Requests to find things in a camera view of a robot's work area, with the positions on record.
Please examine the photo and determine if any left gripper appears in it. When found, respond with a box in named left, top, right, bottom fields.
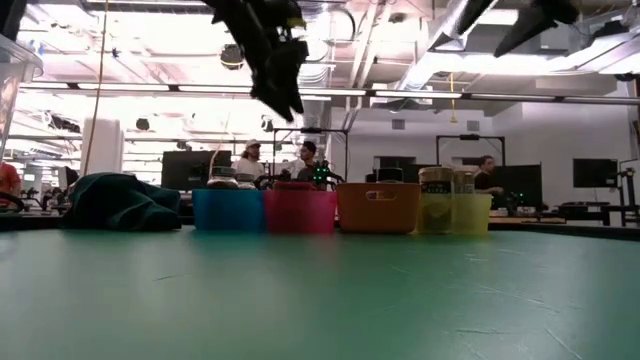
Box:
left=202, top=0, right=310, bottom=124

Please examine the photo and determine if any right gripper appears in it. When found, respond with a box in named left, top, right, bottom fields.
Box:
left=457, top=0, right=581, bottom=59

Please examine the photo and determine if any person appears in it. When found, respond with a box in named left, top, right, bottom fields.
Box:
left=295, top=140, right=322, bottom=182
left=473, top=154, right=505, bottom=196
left=0, top=162, right=24, bottom=209
left=230, top=138, right=266, bottom=182

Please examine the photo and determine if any large black monitor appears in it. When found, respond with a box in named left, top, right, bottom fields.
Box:
left=160, top=149, right=234, bottom=191

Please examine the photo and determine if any ceiling light strip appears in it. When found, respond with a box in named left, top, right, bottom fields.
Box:
left=19, top=83, right=369, bottom=99

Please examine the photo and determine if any pink plastic bin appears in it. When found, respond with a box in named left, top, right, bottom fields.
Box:
left=263, top=188, right=339, bottom=235

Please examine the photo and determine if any blue plastic bin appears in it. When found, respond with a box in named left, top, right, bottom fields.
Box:
left=191, top=188, right=267, bottom=234

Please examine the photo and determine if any orange plastic bin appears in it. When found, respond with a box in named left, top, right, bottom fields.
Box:
left=335, top=182, right=422, bottom=235

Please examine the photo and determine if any small black monitor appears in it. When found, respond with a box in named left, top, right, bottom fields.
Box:
left=572, top=158, right=620, bottom=189

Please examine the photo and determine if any white column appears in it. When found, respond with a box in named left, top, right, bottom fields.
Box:
left=81, top=117, right=125, bottom=176

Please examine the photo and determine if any yellow plastic bin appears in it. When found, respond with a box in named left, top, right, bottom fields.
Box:
left=417, top=192, right=494, bottom=236

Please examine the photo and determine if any dark green cloth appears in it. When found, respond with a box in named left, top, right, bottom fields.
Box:
left=64, top=172, right=182, bottom=232

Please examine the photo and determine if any black workbench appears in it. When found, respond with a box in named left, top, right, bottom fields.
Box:
left=557, top=167, right=640, bottom=227

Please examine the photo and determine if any green table mat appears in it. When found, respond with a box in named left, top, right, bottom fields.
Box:
left=0, top=227, right=640, bottom=360

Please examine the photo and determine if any silver ceiling duct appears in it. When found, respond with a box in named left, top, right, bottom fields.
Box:
left=299, top=97, right=334, bottom=132

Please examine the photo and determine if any black metal frame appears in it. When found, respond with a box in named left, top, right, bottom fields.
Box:
left=435, top=133, right=506, bottom=169
left=272, top=127, right=350, bottom=184

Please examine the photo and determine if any yellow cable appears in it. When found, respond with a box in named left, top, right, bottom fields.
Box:
left=82, top=0, right=110, bottom=176

